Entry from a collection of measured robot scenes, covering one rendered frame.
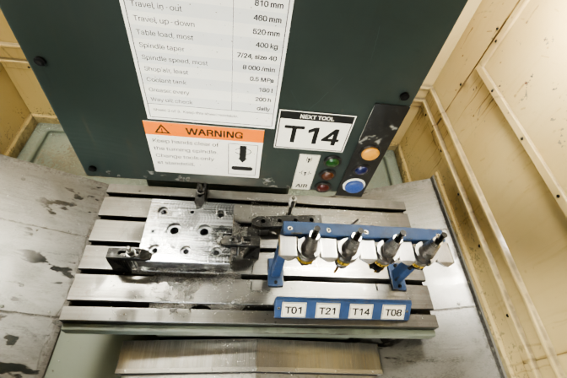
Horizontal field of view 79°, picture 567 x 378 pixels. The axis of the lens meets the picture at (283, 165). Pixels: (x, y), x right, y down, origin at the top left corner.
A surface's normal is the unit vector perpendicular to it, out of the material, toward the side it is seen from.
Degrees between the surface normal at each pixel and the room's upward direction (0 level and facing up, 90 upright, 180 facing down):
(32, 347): 24
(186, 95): 90
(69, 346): 0
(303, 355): 7
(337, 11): 90
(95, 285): 0
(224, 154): 90
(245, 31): 90
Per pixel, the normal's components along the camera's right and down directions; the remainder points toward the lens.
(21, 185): 0.52, -0.54
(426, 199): -0.29, -0.60
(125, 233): 0.13, -0.62
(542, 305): -0.99, -0.07
